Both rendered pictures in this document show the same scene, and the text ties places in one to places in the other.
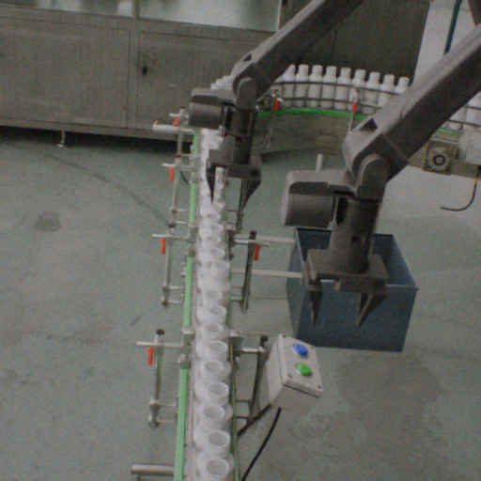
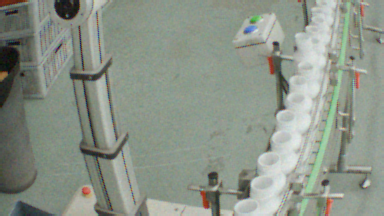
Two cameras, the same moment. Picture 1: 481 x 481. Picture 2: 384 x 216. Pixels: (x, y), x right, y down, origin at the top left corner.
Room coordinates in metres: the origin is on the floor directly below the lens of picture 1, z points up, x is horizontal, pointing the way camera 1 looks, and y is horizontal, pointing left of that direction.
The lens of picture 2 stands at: (2.48, 0.38, 1.81)
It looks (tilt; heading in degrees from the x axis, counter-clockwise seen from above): 33 degrees down; 208
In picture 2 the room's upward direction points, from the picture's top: 6 degrees counter-clockwise
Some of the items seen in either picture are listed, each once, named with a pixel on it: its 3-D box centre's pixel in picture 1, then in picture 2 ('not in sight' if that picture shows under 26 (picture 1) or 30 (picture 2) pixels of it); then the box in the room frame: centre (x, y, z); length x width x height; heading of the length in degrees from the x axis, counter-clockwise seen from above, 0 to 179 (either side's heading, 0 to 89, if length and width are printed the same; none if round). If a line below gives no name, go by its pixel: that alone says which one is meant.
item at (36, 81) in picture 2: not in sight; (36, 57); (-0.07, -2.04, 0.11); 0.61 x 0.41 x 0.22; 11
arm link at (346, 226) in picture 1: (353, 209); not in sight; (0.90, -0.14, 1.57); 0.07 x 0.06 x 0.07; 96
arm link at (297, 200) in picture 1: (332, 186); not in sight; (0.90, -0.10, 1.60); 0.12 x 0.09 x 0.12; 96
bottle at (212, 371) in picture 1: (209, 403); (324, 29); (1.06, 0.03, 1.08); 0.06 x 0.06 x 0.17
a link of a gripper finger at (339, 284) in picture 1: (353, 297); not in sight; (0.90, -0.16, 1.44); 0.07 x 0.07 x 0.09; 6
